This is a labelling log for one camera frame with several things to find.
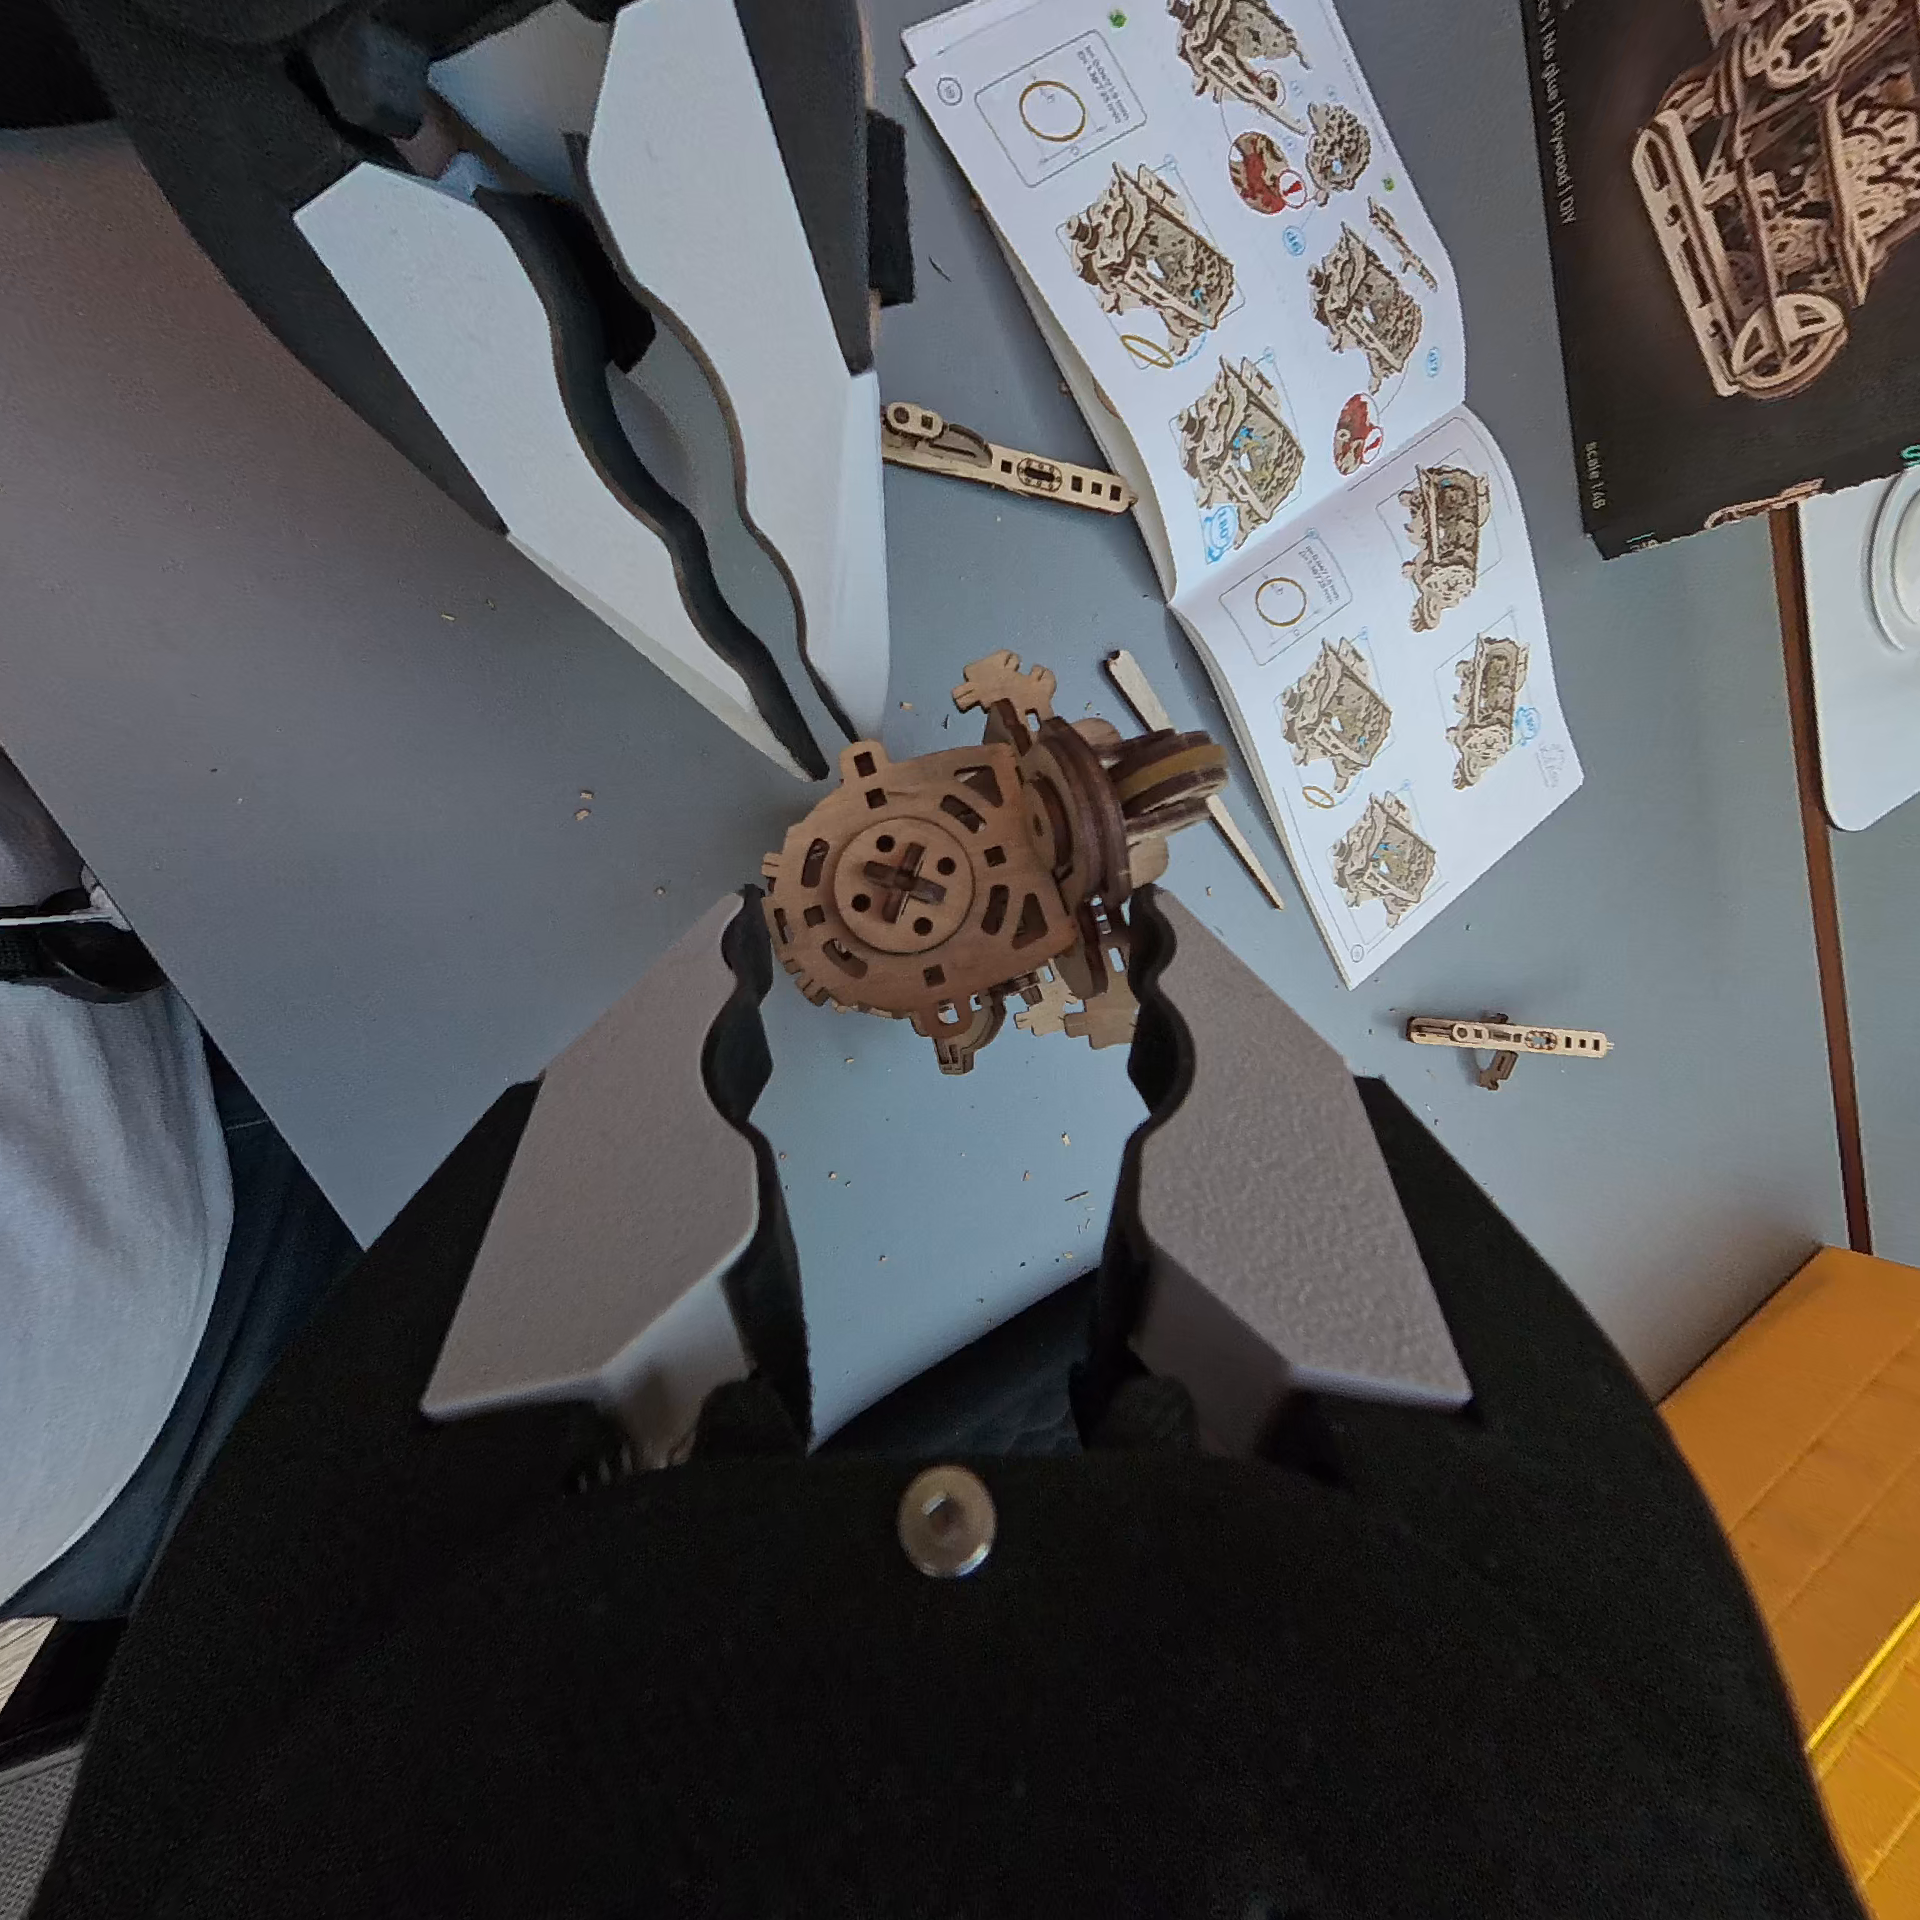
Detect long wooden strip piece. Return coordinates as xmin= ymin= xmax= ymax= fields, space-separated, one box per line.
xmin=878 ymin=398 xmax=1141 ymax=523

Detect pointed wooden stick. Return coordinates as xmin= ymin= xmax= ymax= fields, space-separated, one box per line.
xmin=1104 ymin=648 xmax=1290 ymax=915

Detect yellow plastic bin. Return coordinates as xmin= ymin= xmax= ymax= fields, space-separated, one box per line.
xmin=1656 ymin=1243 xmax=1920 ymax=1920

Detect instruction booklet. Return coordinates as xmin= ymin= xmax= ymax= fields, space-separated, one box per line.
xmin=901 ymin=0 xmax=1591 ymax=997

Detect black strap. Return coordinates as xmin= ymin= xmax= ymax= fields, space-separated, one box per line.
xmin=0 ymin=884 xmax=170 ymax=1005

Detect adjacent brown-edged desk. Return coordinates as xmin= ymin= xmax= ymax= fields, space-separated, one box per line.
xmin=1770 ymin=495 xmax=1920 ymax=1260

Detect black puzzle box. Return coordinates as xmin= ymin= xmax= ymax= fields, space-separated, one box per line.
xmin=1519 ymin=0 xmax=1920 ymax=563

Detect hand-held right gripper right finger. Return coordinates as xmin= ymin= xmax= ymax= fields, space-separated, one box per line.
xmin=1086 ymin=884 xmax=1476 ymax=1455

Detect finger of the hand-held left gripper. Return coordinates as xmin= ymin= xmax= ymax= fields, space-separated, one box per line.
xmin=562 ymin=0 xmax=891 ymax=740
xmin=293 ymin=157 xmax=835 ymax=787

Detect grey desk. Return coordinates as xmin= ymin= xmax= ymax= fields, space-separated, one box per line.
xmin=0 ymin=0 xmax=1874 ymax=1458

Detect white stand base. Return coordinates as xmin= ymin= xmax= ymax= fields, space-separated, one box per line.
xmin=1795 ymin=464 xmax=1920 ymax=836

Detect person's white shirt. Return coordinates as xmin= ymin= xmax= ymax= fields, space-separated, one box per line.
xmin=0 ymin=751 xmax=241 ymax=1623

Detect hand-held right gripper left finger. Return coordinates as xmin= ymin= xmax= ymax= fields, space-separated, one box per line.
xmin=421 ymin=884 xmax=821 ymax=1480

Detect wooden strip with crosspiece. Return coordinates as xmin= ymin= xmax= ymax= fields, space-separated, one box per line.
xmin=1405 ymin=1010 xmax=1615 ymax=1094

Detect round wooden gear module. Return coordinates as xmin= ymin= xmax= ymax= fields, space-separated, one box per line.
xmin=761 ymin=648 xmax=1233 ymax=1076

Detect person's dark trousers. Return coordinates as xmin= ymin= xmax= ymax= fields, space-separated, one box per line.
xmin=0 ymin=1034 xmax=371 ymax=1623

